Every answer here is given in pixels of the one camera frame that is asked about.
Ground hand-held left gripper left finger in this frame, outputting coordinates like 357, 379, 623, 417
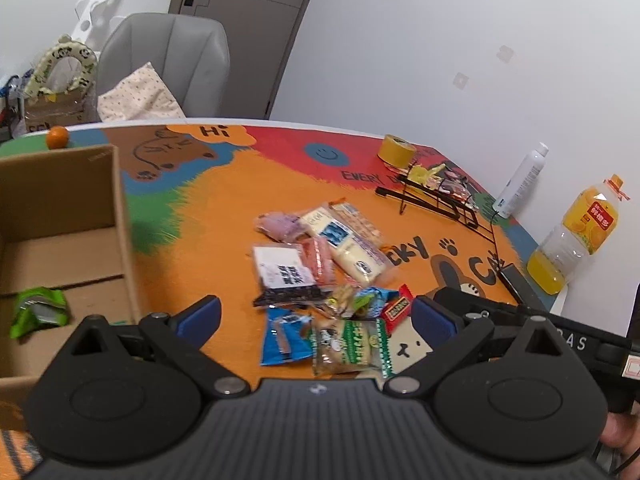
70, 295, 251, 401

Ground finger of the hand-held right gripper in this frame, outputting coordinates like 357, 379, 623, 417
432, 286, 523, 328

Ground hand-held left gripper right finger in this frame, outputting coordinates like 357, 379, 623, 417
382, 296, 567, 396

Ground red and brown candy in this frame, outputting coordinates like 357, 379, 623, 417
381, 284, 415, 333

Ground small blue green packet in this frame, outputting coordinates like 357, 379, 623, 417
350, 286, 401, 320

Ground green and white snack packet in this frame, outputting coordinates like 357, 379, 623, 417
311, 317, 396, 378

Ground black and white snack packet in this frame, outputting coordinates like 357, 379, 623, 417
251, 244, 335, 308

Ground small yellow candy packet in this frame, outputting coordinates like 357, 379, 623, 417
325, 284, 358, 318

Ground person's right hand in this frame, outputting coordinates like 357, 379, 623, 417
600, 400, 640, 461

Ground flat black box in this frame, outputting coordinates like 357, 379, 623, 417
500, 262, 551, 313

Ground white and blue snack packet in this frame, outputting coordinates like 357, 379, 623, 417
299, 205, 396, 286

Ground pink wrapped packets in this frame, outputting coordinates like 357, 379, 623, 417
435, 170, 473, 203

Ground clear cracker packet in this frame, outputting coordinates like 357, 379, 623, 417
329, 201, 386, 256

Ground purple snack packet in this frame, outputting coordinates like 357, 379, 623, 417
255, 211, 308, 243

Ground orange juice bottle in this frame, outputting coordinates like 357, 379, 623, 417
526, 174, 628, 296

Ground pink snack packet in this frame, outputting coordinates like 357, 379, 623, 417
295, 236, 337, 288

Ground white spray bottle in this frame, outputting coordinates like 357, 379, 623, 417
492, 142, 549, 219

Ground yellow tape roll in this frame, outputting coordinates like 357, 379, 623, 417
377, 135, 416, 168

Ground dotted beige cushion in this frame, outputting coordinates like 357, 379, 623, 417
97, 61, 187, 122

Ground taped brown cardboard box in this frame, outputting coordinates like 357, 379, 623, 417
22, 85, 98, 133

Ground grey upholstered chair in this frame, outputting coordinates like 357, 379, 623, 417
96, 12, 231, 123

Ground grey door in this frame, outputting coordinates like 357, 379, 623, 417
169, 0, 328, 121

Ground black wire rack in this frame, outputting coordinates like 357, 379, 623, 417
375, 157, 501, 261

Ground panda print padded ring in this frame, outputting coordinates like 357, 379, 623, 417
24, 34, 98, 98

